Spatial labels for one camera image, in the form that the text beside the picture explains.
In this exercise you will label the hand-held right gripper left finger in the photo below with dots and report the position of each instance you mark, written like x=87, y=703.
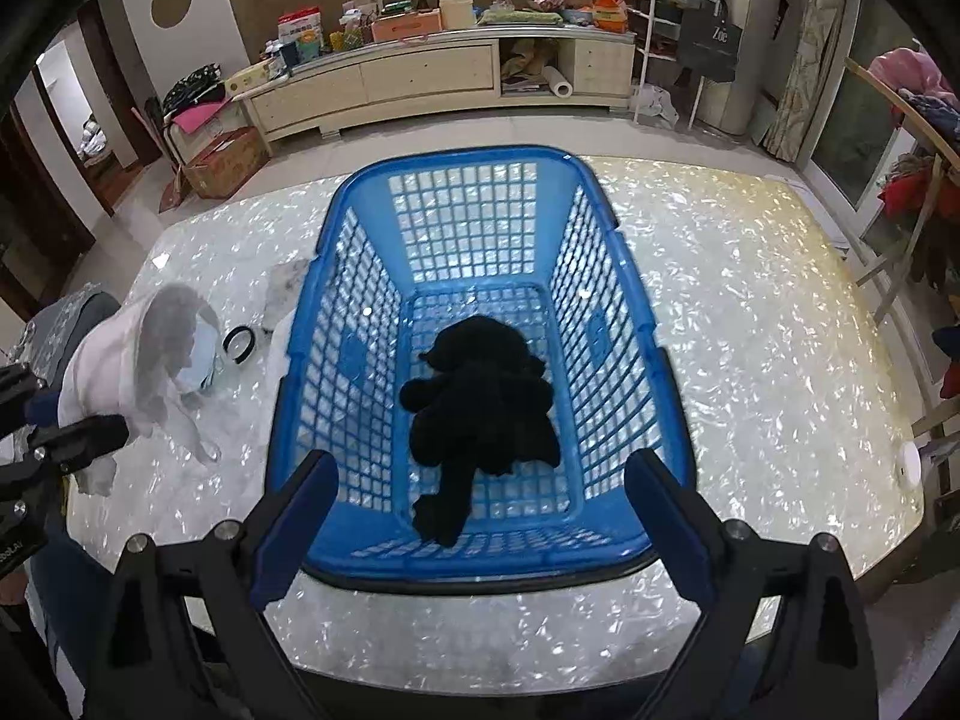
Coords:
x=296, y=525

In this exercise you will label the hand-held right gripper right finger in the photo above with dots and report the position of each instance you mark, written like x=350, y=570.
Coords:
x=667, y=525

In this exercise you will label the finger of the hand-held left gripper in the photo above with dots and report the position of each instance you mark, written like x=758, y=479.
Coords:
x=82, y=439
x=19, y=397

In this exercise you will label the white garment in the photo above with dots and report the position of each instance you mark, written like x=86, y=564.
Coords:
x=105, y=367

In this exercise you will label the grey square cloth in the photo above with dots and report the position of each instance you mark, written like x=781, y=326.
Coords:
x=289, y=281

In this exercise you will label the blue plastic basket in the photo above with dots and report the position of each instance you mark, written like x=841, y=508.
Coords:
x=465, y=157

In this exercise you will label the grey patterned cushion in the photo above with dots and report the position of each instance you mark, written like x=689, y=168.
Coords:
x=60, y=322

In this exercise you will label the blue face mask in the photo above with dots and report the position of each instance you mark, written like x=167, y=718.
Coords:
x=199, y=360

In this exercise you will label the white round object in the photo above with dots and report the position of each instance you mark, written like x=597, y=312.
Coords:
x=910, y=461

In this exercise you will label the brown cardboard box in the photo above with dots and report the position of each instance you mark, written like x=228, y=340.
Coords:
x=229, y=161

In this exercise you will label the pink cloth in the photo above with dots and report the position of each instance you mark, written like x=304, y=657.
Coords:
x=196, y=116

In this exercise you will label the black patterned bag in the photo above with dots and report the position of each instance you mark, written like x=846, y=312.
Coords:
x=191, y=84

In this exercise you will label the cream tissue box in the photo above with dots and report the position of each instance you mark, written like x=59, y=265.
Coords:
x=251, y=77

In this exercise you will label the red garment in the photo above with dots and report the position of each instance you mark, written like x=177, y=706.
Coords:
x=907, y=187

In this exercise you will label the white plastic bag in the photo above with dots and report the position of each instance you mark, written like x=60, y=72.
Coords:
x=658, y=106

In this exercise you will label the white paper roll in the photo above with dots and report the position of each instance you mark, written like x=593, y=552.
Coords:
x=559, y=82

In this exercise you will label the white blue printed bag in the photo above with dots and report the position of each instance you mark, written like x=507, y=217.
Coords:
x=300, y=34

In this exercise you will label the cream tv cabinet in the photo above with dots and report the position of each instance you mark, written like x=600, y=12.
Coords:
x=420, y=75

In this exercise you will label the dark paper bag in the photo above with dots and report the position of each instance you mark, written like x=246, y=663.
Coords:
x=709, y=49

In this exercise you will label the wooden clothes rack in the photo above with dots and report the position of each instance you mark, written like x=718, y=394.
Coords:
x=900, y=101

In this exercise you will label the pink storage box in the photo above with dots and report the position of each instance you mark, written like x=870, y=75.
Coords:
x=405, y=28

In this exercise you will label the beige curtain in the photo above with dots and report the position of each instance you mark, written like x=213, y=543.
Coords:
x=814, y=30

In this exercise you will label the pink garment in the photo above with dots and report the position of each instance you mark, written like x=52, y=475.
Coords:
x=911, y=67

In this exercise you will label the orange bag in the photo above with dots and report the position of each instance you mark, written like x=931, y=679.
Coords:
x=609, y=7

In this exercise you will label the green cloth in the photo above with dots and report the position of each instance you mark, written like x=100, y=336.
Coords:
x=517, y=16

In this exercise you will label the cream plastic jug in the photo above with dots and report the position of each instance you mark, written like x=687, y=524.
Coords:
x=457, y=11

